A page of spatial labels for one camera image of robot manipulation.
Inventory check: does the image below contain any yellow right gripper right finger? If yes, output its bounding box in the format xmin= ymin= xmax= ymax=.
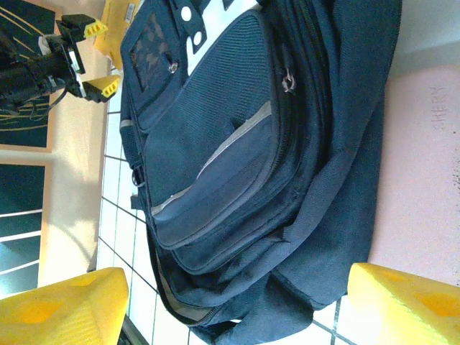
xmin=349 ymin=262 xmax=460 ymax=345

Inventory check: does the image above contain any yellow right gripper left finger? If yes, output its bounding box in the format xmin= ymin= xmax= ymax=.
xmin=0 ymin=267 xmax=129 ymax=345

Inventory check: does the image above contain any navy blue backpack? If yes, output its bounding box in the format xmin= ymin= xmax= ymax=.
xmin=119 ymin=0 xmax=404 ymax=328

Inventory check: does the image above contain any yellow paper envelope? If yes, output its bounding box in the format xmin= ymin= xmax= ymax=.
xmin=93 ymin=0 xmax=144 ymax=71

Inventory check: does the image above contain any pink eraser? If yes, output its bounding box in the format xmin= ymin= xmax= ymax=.
xmin=367 ymin=63 xmax=460 ymax=287

